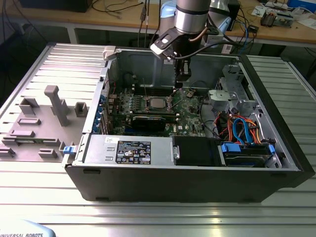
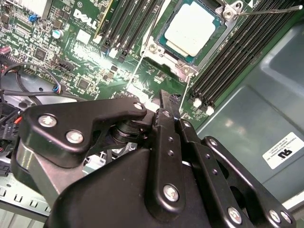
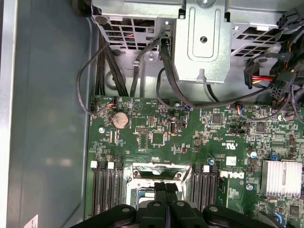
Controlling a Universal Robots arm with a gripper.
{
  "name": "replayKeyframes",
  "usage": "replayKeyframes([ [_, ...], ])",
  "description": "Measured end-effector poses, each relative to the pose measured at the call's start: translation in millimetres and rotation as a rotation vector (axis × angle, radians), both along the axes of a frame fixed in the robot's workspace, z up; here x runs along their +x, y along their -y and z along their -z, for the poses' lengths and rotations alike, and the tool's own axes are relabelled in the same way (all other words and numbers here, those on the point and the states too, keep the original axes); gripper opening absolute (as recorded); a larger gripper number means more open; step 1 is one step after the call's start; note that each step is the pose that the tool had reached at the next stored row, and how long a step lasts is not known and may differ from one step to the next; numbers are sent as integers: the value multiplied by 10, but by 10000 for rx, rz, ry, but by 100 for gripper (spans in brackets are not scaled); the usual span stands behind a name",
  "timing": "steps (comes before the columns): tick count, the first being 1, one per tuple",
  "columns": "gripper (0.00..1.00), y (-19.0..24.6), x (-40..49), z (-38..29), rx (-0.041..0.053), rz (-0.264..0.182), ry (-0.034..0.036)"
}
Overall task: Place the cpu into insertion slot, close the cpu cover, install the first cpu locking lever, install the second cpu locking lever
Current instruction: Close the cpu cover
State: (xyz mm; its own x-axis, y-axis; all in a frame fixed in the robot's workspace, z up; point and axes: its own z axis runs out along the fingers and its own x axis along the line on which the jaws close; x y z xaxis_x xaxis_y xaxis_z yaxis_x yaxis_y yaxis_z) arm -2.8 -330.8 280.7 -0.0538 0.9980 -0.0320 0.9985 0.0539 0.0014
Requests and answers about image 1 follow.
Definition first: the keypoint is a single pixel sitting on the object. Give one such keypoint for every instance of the silver CPU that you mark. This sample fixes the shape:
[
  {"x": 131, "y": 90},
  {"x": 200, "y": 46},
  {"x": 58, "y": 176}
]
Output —
[{"x": 158, "y": 102}]

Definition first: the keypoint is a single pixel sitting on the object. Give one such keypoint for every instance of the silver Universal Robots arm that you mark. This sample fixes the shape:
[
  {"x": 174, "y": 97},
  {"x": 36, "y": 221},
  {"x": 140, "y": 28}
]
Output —
[{"x": 192, "y": 19}]

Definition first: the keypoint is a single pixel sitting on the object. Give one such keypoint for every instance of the black RAM slot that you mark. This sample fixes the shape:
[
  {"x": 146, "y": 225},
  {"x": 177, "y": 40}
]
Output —
[{"x": 170, "y": 113}]

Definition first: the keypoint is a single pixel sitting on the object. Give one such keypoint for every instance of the CPU socket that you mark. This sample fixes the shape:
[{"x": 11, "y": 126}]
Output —
[{"x": 146, "y": 105}]

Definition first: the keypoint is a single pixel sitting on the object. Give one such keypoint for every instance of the round coin battery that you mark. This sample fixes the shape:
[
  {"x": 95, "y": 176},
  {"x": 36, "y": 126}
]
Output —
[{"x": 190, "y": 93}]

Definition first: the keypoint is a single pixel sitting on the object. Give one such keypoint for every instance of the silver metal drive cage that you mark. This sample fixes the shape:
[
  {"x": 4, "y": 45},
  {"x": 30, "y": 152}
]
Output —
[{"x": 218, "y": 97}]

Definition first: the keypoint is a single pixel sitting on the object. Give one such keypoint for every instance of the tall black box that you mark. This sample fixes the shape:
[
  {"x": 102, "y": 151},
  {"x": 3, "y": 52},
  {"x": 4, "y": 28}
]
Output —
[{"x": 235, "y": 14}]

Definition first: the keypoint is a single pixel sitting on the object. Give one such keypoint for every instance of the green motherboard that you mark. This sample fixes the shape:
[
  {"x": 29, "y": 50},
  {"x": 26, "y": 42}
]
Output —
[{"x": 187, "y": 116}]

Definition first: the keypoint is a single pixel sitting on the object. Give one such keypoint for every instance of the small black box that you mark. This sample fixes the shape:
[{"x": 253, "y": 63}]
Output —
[{"x": 253, "y": 28}]

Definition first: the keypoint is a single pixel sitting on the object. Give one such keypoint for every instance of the wooden desk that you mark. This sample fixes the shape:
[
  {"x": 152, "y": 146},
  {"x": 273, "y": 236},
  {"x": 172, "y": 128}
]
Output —
[{"x": 111, "y": 18}]

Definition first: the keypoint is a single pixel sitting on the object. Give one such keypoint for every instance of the white paper sheet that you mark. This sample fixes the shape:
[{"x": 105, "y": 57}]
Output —
[{"x": 258, "y": 11}]

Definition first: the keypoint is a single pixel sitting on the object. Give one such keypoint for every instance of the black graphics card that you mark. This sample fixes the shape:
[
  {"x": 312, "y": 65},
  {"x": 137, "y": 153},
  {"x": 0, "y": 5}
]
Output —
[{"x": 148, "y": 123}]

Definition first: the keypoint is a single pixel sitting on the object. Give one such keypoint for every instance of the metal heat sink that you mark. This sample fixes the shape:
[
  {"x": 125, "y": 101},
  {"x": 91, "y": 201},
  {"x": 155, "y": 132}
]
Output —
[{"x": 267, "y": 19}]

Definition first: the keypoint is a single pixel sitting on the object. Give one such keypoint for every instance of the grey electronic device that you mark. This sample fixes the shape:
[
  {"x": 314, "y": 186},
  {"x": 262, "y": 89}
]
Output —
[{"x": 285, "y": 19}]

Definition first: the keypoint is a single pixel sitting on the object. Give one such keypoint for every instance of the blue card retention tabs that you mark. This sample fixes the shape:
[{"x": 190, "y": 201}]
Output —
[{"x": 98, "y": 112}]

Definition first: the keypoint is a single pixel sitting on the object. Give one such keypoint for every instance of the hard disk in blue carrier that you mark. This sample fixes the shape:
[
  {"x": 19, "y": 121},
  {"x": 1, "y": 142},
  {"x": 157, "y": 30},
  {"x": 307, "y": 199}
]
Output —
[{"x": 230, "y": 149}]

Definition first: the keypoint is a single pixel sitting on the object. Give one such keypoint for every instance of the silver power supply unit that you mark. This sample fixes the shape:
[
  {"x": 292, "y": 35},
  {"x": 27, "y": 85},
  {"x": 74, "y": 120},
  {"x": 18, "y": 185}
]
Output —
[{"x": 98, "y": 150}]

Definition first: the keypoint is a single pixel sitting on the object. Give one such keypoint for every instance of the black PC case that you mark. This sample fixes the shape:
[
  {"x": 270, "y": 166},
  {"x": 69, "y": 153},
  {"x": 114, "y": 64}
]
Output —
[{"x": 172, "y": 185}]

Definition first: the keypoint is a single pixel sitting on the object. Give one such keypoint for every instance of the black monitor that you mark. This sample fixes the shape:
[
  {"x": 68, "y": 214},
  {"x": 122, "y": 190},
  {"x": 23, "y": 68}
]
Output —
[{"x": 49, "y": 5}]

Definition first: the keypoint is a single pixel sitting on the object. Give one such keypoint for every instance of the blue case latch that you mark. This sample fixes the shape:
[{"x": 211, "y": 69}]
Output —
[{"x": 69, "y": 150}]

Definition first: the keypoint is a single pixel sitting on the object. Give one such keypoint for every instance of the grey parts rack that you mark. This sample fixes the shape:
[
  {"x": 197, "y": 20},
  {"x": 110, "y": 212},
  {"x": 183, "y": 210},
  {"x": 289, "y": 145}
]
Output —
[{"x": 49, "y": 138}]

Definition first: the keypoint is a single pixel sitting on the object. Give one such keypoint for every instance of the green RAM stick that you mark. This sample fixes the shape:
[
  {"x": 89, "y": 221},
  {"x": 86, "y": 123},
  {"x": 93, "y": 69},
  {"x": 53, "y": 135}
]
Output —
[{"x": 35, "y": 141}]

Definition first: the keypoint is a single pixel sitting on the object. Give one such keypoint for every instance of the pale blue teach pendant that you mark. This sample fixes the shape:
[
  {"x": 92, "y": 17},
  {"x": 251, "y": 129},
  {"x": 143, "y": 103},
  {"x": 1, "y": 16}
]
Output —
[{"x": 24, "y": 229}]

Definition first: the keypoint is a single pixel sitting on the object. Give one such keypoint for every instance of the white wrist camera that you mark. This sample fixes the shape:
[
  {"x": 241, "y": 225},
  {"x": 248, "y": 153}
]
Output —
[{"x": 160, "y": 47}]

